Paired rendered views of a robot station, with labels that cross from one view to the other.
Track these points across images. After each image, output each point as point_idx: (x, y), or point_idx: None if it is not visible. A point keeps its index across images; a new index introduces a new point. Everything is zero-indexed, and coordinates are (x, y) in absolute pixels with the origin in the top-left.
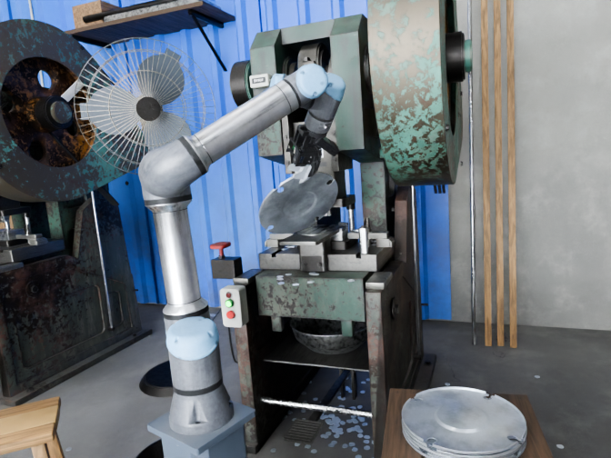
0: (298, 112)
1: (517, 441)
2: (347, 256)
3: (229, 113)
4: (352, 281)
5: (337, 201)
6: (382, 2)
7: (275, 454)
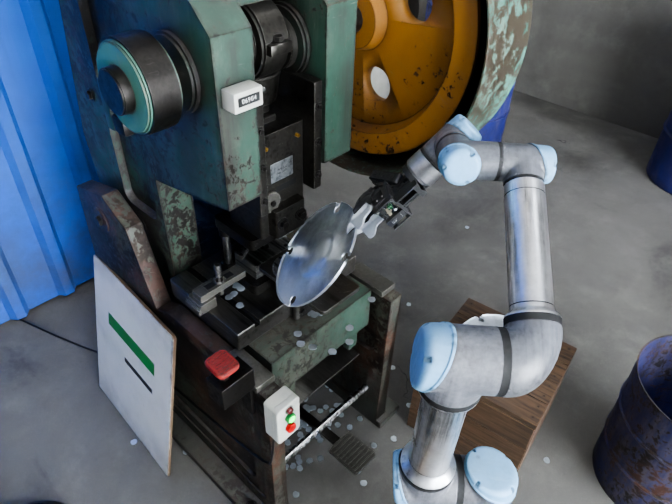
0: None
1: None
2: None
3: (539, 250)
4: (375, 299)
5: None
6: (499, 16)
7: (303, 495)
